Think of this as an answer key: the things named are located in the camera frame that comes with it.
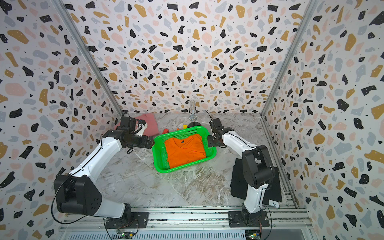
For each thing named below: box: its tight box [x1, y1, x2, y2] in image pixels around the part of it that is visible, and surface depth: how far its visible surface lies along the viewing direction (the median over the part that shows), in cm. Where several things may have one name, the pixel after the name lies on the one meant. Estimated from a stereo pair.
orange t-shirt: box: [165, 134, 207, 169], surface depth 100 cm
